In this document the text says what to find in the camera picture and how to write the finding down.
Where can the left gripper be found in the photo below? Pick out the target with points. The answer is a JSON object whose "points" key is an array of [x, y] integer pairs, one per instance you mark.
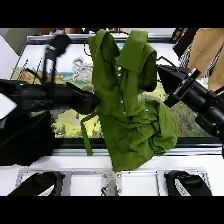
{"points": [[83, 99]]}

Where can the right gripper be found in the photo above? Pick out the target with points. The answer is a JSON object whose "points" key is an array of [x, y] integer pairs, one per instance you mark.
{"points": [[168, 79]]}

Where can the green long-sleeved shirt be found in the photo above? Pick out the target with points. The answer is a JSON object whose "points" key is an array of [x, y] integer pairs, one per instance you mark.
{"points": [[133, 126]]}

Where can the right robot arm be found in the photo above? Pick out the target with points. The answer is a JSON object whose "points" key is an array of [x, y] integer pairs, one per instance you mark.
{"points": [[210, 106]]}

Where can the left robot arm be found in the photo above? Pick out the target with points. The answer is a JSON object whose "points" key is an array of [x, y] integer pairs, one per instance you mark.
{"points": [[30, 96]]}

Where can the striped garment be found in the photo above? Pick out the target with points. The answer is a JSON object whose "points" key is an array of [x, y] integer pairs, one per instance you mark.
{"points": [[186, 60]]}

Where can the black garment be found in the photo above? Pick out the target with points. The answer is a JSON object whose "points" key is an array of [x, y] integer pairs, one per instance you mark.
{"points": [[184, 40]]}

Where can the tan garment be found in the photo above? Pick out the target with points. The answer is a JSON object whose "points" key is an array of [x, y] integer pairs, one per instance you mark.
{"points": [[206, 46]]}

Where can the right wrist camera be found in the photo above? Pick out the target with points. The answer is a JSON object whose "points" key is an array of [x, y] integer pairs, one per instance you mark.
{"points": [[185, 85]]}

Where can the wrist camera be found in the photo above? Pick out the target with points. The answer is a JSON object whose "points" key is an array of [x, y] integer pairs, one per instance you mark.
{"points": [[60, 43], [185, 85]]}

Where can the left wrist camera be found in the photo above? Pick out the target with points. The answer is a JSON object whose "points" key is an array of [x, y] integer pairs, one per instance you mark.
{"points": [[60, 43]]}

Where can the silver frame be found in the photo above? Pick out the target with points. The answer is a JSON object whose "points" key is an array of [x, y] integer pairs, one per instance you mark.
{"points": [[133, 181]]}

